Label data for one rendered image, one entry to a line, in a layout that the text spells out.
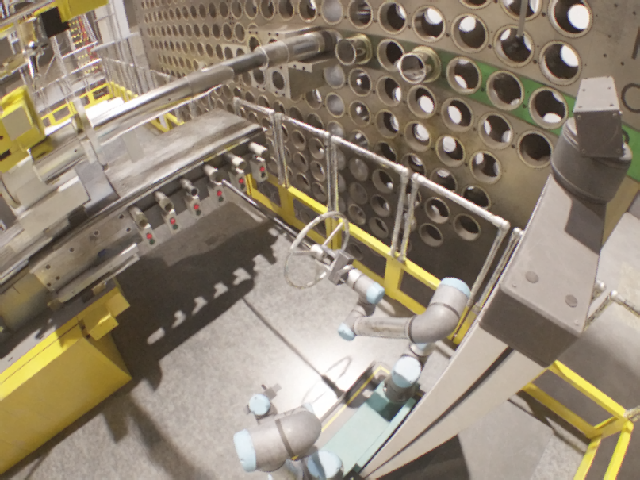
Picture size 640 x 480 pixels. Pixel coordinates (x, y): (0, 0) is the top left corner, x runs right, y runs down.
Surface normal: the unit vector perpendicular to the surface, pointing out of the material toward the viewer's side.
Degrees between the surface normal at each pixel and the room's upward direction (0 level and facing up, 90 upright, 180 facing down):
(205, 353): 0
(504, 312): 90
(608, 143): 90
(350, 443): 0
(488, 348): 90
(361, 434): 0
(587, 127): 90
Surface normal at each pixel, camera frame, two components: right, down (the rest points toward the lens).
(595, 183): -0.45, 0.65
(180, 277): -0.05, -0.69
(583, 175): -0.79, 0.47
